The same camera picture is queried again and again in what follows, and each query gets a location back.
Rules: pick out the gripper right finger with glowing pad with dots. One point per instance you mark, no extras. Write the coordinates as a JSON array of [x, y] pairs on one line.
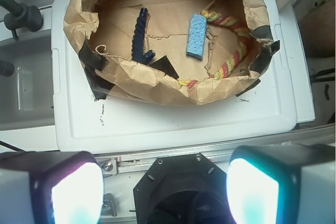
[[282, 183]]

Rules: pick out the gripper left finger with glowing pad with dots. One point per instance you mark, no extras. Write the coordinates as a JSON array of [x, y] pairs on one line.
[[50, 187]]

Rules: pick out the blue sponge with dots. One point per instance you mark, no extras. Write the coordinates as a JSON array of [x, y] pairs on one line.
[[196, 37]]

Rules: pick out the white plastic bin lid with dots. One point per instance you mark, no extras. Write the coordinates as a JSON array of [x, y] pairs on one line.
[[116, 125]]

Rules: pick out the clear plastic tub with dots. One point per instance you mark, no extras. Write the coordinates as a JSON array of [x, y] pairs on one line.
[[27, 95]]

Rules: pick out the brown paper bag container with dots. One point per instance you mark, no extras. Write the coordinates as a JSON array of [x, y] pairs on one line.
[[136, 49]]

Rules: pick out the aluminium extrusion rail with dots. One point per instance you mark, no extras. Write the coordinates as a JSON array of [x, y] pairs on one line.
[[117, 163]]

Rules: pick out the black octagonal mount plate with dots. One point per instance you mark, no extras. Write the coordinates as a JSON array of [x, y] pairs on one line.
[[182, 190]]

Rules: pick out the grey clamp handle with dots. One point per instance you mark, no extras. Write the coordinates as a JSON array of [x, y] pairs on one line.
[[20, 15]]

